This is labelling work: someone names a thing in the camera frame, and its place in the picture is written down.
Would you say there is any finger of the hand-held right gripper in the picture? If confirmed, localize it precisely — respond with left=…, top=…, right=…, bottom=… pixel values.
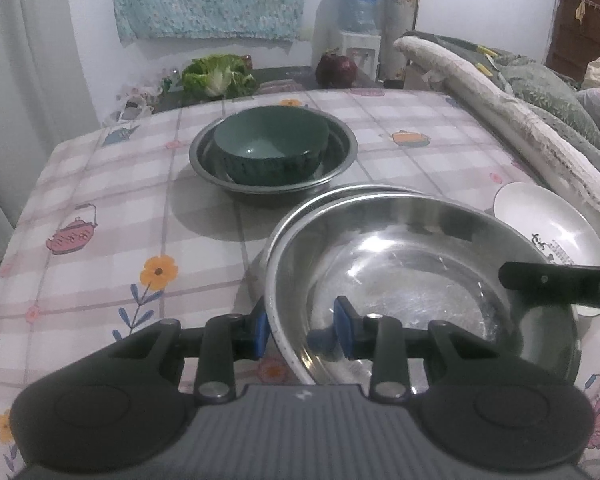
left=499, top=260, right=588, bottom=307

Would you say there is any large water jug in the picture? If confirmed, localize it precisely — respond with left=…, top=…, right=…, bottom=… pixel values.
left=337, top=0, right=383, bottom=33

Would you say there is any white water dispenser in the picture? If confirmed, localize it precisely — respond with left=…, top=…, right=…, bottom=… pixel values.
left=330, top=30, right=384, bottom=82

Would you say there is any green leaf-print pillow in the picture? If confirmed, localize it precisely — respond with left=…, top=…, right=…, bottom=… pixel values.
left=500, top=62, right=600, bottom=155

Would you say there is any shallow steel dish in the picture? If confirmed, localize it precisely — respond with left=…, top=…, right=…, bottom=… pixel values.
left=265, top=194, right=581, bottom=387

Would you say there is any rolled printed mat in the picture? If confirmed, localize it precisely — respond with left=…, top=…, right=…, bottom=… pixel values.
left=382, top=0, right=422, bottom=78

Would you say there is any green ceramic bowl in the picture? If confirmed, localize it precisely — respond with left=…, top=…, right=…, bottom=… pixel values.
left=213, top=106, right=330, bottom=185

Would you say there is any white plastic bag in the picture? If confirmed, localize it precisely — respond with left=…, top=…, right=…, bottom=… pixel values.
left=111, top=82, right=164, bottom=122

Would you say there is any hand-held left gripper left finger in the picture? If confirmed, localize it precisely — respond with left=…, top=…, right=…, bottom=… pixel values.
left=107, top=307, right=269, bottom=405

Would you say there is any dark side table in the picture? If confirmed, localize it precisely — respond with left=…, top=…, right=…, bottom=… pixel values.
left=155, top=64, right=381, bottom=111

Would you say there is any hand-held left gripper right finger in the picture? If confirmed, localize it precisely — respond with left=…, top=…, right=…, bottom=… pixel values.
left=333, top=297, right=487, bottom=405

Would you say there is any large steel dish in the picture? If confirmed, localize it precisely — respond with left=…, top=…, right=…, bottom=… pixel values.
left=261, top=184, right=433, bottom=311

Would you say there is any white ceramic plate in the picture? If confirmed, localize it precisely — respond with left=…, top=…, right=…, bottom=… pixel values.
left=493, top=182, right=600, bottom=318

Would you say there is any teal patterned wall cloth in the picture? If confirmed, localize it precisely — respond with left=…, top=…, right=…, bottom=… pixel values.
left=114, top=0, right=327, bottom=43

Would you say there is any white rolled bedding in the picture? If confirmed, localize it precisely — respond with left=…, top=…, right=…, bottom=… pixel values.
left=394, top=35, right=600, bottom=233

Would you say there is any green lettuce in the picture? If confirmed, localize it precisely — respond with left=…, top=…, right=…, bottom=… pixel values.
left=181, top=54, right=257, bottom=99

